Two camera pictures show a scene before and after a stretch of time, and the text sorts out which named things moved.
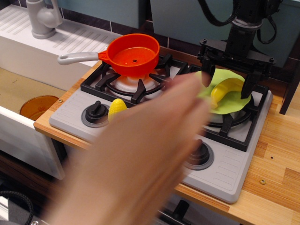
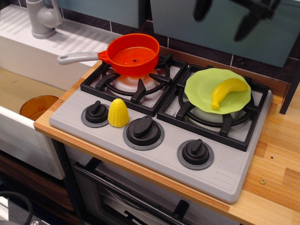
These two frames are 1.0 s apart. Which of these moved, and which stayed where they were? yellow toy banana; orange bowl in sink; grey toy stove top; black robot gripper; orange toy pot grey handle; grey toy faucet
Moved: grey toy stove top; black robot gripper
Stayed: orange bowl in sink; orange toy pot grey handle; grey toy faucet; yellow toy banana
